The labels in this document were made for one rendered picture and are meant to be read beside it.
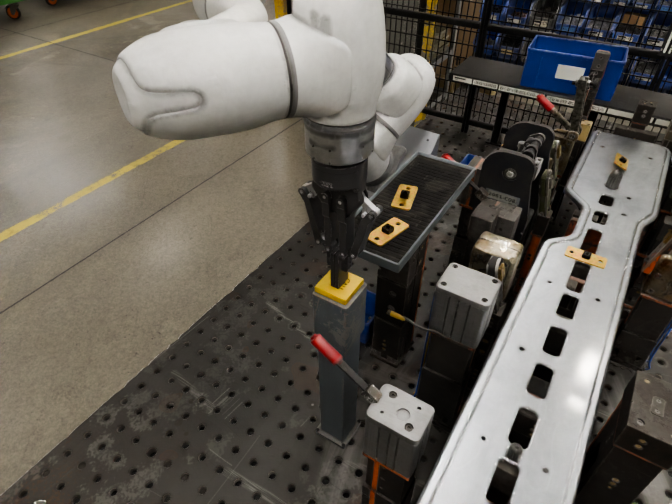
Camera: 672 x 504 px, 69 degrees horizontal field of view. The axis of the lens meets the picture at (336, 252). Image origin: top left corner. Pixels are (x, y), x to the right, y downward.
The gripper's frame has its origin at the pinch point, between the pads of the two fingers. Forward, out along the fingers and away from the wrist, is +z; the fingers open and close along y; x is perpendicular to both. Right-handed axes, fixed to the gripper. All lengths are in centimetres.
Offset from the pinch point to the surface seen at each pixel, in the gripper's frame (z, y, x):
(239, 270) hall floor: 119, -111, 80
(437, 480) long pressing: 18.6, 25.4, -13.9
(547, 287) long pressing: 19.0, 28.7, 35.1
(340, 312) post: 6.1, 2.4, -3.5
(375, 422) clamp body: 13.5, 14.6, -13.3
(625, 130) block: 20, 32, 121
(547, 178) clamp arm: 10, 20, 61
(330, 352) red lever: 7.0, 4.9, -10.4
